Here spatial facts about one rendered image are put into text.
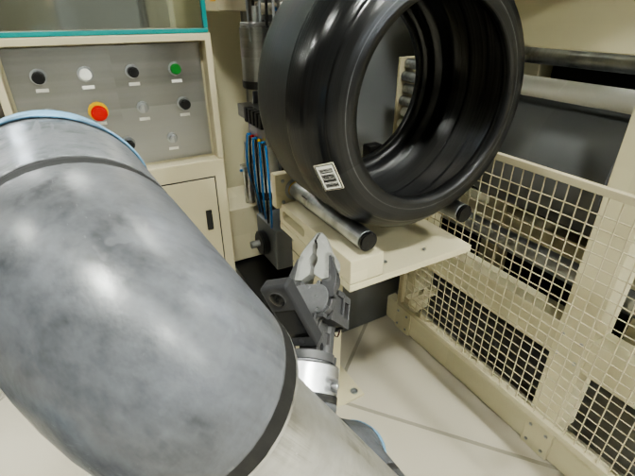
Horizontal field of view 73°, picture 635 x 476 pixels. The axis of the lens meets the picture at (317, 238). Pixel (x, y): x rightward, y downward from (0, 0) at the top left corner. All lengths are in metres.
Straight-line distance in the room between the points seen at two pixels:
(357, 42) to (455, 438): 1.37
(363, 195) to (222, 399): 0.67
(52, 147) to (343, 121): 0.56
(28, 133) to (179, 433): 0.19
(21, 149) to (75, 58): 1.11
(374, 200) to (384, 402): 1.07
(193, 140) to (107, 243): 1.27
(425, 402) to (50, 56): 1.65
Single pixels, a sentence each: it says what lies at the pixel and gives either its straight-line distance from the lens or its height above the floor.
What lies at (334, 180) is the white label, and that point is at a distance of 0.80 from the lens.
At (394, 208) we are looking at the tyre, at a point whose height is 0.97.
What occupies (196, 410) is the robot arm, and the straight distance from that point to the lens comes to 0.20.
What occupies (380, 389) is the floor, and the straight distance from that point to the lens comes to 1.81.
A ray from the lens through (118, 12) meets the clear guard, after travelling 1.37.
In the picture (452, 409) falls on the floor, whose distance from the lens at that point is 1.80.
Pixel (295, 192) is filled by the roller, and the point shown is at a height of 0.91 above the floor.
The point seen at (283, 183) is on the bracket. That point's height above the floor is 0.92.
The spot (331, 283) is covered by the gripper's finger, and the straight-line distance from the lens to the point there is 0.66.
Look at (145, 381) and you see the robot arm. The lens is 0.19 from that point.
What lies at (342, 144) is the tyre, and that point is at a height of 1.12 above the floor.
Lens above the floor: 1.33
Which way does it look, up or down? 28 degrees down
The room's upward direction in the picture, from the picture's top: straight up
